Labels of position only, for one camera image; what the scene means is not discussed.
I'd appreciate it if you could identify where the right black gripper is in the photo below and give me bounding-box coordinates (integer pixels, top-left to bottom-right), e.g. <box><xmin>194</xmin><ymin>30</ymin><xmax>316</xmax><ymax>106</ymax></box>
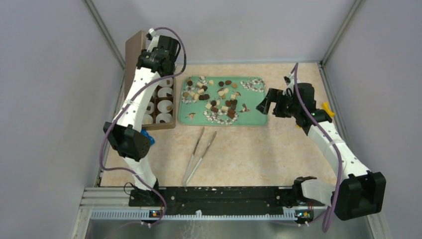
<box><xmin>256</xmin><ymin>88</ymin><xmax>300</xmax><ymax>119</ymax></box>

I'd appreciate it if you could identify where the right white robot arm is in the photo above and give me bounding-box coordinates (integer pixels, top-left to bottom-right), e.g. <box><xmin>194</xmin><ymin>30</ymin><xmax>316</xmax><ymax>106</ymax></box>
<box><xmin>256</xmin><ymin>74</ymin><xmax>386</xmax><ymax>221</ymax></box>

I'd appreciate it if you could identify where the green floral tray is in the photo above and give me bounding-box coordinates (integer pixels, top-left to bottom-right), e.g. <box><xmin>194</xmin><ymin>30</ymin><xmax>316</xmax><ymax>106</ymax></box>
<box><xmin>178</xmin><ymin>76</ymin><xmax>268</xmax><ymax>126</ymax></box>

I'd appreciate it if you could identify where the brown rectangular chocolate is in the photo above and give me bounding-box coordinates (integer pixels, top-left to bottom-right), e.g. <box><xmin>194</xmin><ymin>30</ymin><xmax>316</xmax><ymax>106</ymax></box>
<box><xmin>227</xmin><ymin>110</ymin><xmax>235</xmax><ymax>119</ymax></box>

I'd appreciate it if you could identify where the blue small block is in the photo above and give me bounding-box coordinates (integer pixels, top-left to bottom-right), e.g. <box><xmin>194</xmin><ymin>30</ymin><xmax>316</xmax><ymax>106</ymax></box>
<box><xmin>141</xmin><ymin>129</ymin><xmax>155</xmax><ymax>145</ymax></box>

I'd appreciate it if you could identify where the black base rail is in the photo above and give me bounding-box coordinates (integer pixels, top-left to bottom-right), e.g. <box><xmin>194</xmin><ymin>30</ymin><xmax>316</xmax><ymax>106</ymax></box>
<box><xmin>128</xmin><ymin>186</ymin><xmax>310</xmax><ymax>216</ymax></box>

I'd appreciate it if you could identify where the brown box lid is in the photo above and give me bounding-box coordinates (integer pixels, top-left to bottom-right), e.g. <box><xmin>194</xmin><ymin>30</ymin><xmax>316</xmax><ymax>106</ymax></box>
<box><xmin>123</xmin><ymin>30</ymin><xmax>147</xmax><ymax>99</ymax></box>

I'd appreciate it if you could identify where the yellow block near wall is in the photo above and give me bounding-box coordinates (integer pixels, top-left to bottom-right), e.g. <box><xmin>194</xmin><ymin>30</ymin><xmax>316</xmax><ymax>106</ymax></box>
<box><xmin>321</xmin><ymin>102</ymin><xmax>335</xmax><ymax>118</ymax></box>

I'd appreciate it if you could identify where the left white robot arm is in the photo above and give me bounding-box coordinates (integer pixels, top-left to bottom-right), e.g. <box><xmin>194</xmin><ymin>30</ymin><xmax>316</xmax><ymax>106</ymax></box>
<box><xmin>103</xmin><ymin>27</ymin><xmax>186</xmax><ymax>206</ymax></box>

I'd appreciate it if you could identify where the brown chocolate box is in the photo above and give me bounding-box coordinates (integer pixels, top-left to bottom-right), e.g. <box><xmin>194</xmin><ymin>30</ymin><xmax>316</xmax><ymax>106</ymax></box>
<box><xmin>142</xmin><ymin>78</ymin><xmax>176</xmax><ymax>130</ymax></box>

